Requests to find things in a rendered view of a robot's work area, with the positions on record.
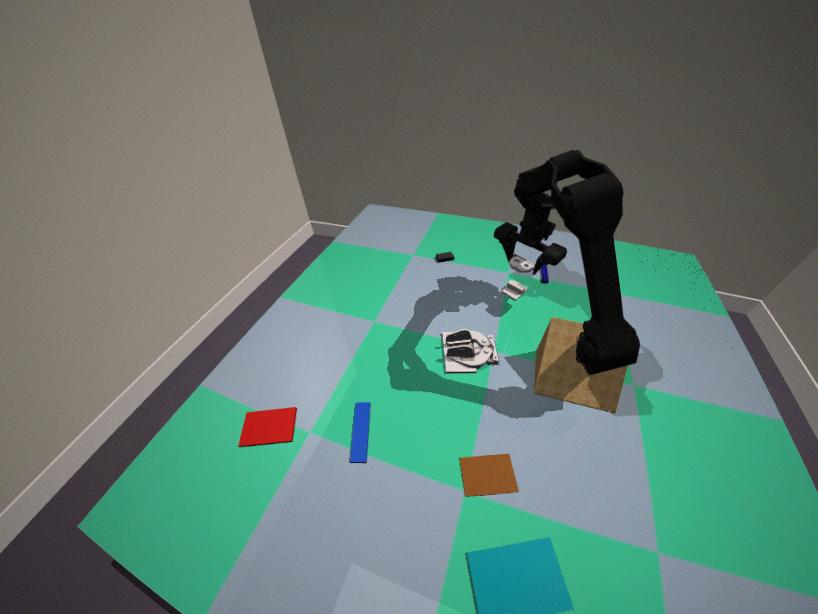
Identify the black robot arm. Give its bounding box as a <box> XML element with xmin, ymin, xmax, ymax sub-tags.
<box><xmin>514</xmin><ymin>149</ymin><xmax>640</xmax><ymax>375</ymax></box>

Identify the teal square plate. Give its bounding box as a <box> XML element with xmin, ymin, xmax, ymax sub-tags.
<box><xmin>467</xmin><ymin>537</ymin><xmax>574</xmax><ymax>614</ymax></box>

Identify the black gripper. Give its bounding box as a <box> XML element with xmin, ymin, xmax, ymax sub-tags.
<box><xmin>494</xmin><ymin>217</ymin><xmax>567</xmax><ymax>276</ymax></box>

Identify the red flat square plate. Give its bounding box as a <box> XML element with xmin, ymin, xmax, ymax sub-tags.
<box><xmin>238</xmin><ymin>407</ymin><xmax>297</xmax><ymax>447</ymax></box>

